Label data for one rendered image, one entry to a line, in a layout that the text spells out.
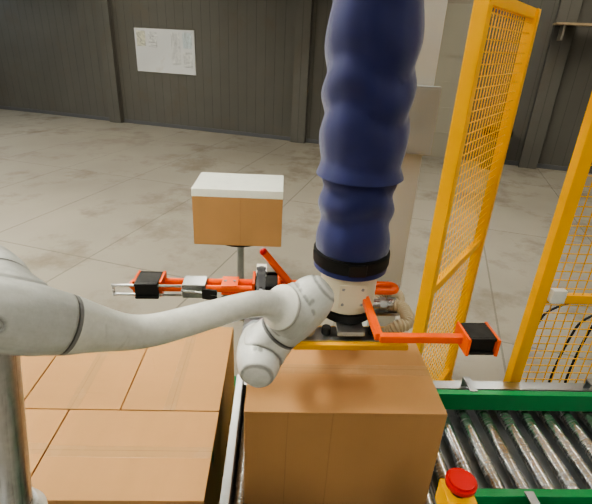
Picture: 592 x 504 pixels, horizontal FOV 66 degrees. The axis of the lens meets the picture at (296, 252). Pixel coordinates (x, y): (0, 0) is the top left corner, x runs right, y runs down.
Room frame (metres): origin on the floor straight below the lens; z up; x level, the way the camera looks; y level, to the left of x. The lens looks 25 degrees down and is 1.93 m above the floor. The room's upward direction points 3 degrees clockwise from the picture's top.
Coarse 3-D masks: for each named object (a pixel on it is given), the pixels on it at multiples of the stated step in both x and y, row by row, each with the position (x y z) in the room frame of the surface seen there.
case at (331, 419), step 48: (288, 384) 1.11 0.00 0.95; (336, 384) 1.12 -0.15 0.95; (384, 384) 1.13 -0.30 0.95; (432, 384) 1.14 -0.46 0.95; (288, 432) 0.99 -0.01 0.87; (336, 432) 1.00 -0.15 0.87; (384, 432) 1.01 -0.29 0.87; (432, 432) 1.02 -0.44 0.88; (288, 480) 0.99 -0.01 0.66; (336, 480) 1.00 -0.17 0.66; (384, 480) 1.01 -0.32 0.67
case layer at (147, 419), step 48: (192, 336) 1.89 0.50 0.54; (48, 384) 1.49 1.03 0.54; (96, 384) 1.51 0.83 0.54; (144, 384) 1.52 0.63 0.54; (192, 384) 1.54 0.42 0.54; (48, 432) 1.24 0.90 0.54; (96, 432) 1.25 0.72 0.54; (144, 432) 1.26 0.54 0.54; (192, 432) 1.28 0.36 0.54; (48, 480) 1.04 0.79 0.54; (96, 480) 1.05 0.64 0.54; (144, 480) 1.06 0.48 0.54; (192, 480) 1.07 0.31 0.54
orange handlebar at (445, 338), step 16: (176, 288) 1.16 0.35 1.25; (208, 288) 1.17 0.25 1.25; (224, 288) 1.17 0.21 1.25; (240, 288) 1.17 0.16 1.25; (384, 288) 1.21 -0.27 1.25; (368, 304) 1.11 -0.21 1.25; (368, 320) 1.05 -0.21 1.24; (384, 336) 0.96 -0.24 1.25; (400, 336) 0.96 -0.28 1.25; (416, 336) 0.97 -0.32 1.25; (432, 336) 0.97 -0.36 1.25; (448, 336) 0.97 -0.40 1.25
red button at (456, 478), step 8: (448, 472) 0.74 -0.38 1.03; (456, 472) 0.74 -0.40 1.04; (464, 472) 0.74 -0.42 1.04; (448, 480) 0.72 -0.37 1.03; (456, 480) 0.72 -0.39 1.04; (464, 480) 0.72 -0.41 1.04; (472, 480) 0.72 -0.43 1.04; (448, 488) 0.71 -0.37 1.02; (456, 488) 0.70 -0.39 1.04; (464, 488) 0.70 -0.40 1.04; (472, 488) 0.70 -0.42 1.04; (456, 496) 0.71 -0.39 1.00; (464, 496) 0.69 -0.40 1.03
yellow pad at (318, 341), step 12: (324, 324) 1.13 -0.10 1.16; (312, 336) 1.11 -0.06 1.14; (324, 336) 1.11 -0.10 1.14; (336, 336) 1.11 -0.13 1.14; (348, 336) 1.11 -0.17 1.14; (360, 336) 1.12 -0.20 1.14; (372, 336) 1.12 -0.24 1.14; (300, 348) 1.07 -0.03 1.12; (312, 348) 1.07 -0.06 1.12; (324, 348) 1.07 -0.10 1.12; (336, 348) 1.08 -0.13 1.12; (348, 348) 1.08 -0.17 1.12; (360, 348) 1.08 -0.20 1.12; (372, 348) 1.08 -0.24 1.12; (384, 348) 1.09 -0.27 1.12; (396, 348) 1.09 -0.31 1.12
